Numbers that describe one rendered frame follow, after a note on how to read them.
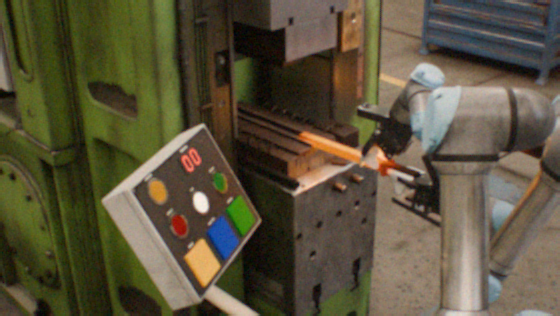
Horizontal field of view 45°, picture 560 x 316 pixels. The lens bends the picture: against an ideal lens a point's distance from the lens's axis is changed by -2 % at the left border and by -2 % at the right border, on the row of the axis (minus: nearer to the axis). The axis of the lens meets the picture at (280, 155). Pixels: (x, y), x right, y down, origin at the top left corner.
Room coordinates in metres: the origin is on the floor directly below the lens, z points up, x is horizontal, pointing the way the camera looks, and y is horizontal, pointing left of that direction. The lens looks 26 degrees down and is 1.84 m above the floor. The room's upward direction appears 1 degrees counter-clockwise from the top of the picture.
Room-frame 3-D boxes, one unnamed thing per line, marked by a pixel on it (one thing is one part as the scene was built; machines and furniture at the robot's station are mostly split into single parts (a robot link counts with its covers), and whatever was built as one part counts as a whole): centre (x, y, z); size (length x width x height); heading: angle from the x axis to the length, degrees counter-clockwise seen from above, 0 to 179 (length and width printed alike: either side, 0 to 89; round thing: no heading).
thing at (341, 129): (1.95, -0.18, 0.95); 0.12 x 0.08 x 0.06; 44
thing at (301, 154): (1.94, 0.06, 0.96); 0.42 x 0.20 x 0.09; 44
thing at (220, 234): (1.29, 0.14, 1.01); 0.07 x 0.05 x 0.07; 159
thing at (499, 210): (1.39, -0.51, 0.99); 0.11 x 0.08 x 0.09; 44
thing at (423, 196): (1.51, -0.40, 0.98); 0.12 x 0.08 x 0.09; 44
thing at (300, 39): (1.94, 0.06, 1.32); 0.42 x 0.20 x 0.10; 44
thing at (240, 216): (1.39, 0.10, 1.01); 0.07 x 0.05 x 0.07; 159
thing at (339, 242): (1.98, 0.02, 0.69); 0.56 x 0.38 x 0.45; 44
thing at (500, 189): (2.00, -0.62, 0.69); 0.40 x 0.30 x 0.02; 126
